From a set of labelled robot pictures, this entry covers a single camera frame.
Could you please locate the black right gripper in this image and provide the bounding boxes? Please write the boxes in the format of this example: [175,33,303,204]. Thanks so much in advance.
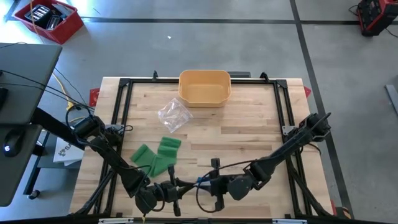
[198,157,253,212]

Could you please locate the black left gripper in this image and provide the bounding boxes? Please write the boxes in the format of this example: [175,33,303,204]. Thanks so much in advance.
[134,164,198,218]

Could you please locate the green elastic bandage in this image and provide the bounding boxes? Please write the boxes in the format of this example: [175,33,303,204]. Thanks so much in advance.
[129,136,182,179]

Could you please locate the yellow plastic bin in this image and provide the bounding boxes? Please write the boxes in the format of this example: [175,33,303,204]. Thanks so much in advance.
[177,68,233,109]

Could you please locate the white printed paper sheet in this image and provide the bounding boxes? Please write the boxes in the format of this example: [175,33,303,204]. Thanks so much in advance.
[52,125,87,167]

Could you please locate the black support beam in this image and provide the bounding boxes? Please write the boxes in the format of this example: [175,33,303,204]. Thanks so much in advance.
[30,107,88,151]

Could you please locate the black computer mouse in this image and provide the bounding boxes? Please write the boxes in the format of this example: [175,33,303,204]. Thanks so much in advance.
[2,129,25,159]

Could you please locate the grey desk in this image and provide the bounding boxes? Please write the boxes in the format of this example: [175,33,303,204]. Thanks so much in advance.
[0,42,63,208]

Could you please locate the red plastic crate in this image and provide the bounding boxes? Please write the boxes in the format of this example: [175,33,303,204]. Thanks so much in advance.
[12,0,85,45]

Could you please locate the clear plastic container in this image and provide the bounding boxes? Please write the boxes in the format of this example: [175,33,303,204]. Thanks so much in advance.
[45,14,63,31]

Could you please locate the black battery pack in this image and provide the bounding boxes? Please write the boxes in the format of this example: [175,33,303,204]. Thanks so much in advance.
[24,4,52,25]

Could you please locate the red and black equipment case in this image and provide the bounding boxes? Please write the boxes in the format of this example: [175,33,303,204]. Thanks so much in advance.
[356,0,398,37]

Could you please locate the silver aluminium bracket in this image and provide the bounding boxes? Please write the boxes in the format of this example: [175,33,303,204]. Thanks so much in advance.
[272,218,308,224]
[98,217,135,224]
[282,124,297,136]

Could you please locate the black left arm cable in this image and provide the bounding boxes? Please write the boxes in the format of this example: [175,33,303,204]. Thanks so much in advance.
[64,104,165,215]

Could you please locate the yellow cable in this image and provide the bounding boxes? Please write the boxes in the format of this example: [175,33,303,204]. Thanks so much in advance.
[29,0,86,124]

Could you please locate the black desk cable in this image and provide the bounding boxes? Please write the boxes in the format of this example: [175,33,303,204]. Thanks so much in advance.
[0,70,96,113]

